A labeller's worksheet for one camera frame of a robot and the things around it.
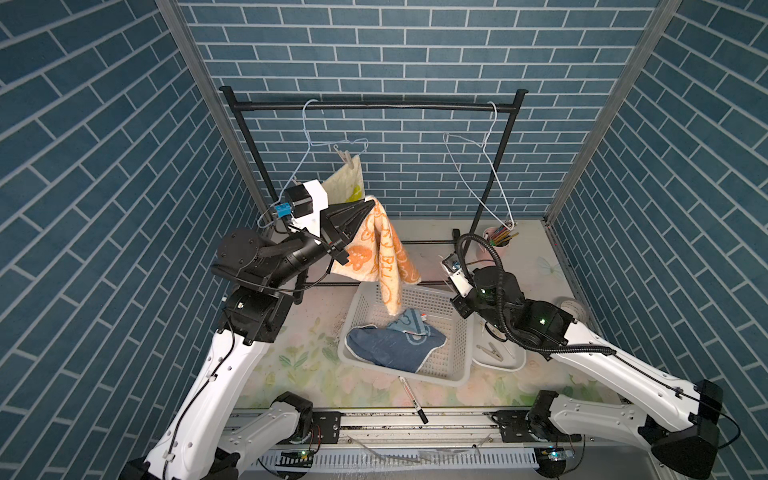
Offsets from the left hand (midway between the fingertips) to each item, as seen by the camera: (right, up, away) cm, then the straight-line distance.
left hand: (382, 208), depth 47 cm
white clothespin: (+30, -37, +38) cm, 61 cm away
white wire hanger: (+18, +30, +52) cm, 63 cm away
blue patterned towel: (+4, -34, +36) cm, 49 cm away
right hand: (+16, -14, +25) cm, 33 cm away
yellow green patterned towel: (-12, +11, +36) cm, 40 cm away
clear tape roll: (+60, -26, +49) cm, 81 cm away
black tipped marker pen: (+7, -48, +30) cm, 57 cm away
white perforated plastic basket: (+18, -40, +38) cm, 58 cm away
